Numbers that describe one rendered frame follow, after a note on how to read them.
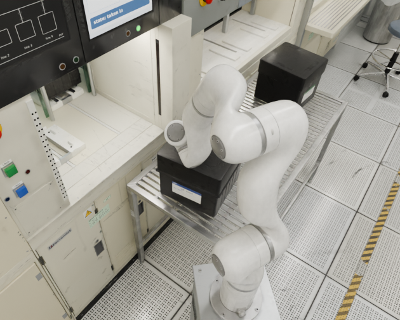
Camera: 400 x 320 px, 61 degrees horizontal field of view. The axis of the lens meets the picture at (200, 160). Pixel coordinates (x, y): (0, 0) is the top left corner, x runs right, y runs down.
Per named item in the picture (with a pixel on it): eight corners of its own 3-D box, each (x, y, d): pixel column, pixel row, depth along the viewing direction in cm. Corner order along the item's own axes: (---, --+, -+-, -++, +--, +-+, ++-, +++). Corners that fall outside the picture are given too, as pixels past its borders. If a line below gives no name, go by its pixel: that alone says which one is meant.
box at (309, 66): (293, 117, 196) (305, 79, 178) (251, 96, 208) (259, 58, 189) (315, 95, 212) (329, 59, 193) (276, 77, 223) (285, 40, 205)
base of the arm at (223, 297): (268, 319, 119) (280, 299, 106) (214, 327, 116) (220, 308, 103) (254, 268, 132) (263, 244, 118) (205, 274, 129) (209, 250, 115)
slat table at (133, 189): (219, 323, 189) (238, 258, 134) (138, 261, 211) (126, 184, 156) (312, 181, 265) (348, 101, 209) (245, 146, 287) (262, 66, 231)
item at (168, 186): (159, 192, 154) (157, 167, 141) (188, 154, 171) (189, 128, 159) (214, 218, 146) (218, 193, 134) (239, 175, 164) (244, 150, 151)
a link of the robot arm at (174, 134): (204, 145, 119) (194, 120, 120) (193, 141, 106) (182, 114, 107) (183, 155, 121) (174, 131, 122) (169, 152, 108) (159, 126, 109)
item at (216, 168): (218, 199, 134) (221, 177, 125) (154, 170, 142) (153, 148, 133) (246, 152, 153) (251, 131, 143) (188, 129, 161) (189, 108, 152)
